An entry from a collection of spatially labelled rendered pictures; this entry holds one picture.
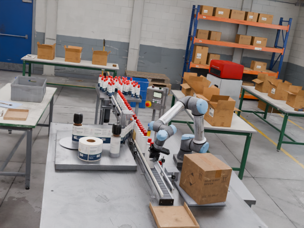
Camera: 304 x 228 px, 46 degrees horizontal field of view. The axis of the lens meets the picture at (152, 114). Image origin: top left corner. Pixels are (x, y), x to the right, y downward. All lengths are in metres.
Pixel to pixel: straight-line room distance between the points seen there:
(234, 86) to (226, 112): 3.96
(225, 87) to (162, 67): 2.89
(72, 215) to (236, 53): 9.59
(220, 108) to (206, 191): 2.32
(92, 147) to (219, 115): 2.30
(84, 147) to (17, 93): 2.14
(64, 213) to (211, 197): 1.05
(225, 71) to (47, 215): 6.78
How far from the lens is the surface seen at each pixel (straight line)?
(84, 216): 2.41
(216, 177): 2.64
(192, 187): 2.71
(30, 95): 4.95
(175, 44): 10.94
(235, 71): 8.75
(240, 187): 3.13
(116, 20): 10.71
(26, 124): 4.11
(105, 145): 3.39
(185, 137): 3.23
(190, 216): 2.53
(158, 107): 3.25
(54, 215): 2.42
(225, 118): 4.90
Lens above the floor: 2.13
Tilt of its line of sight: 16 degrees down
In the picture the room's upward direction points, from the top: 8 degrees clockwise
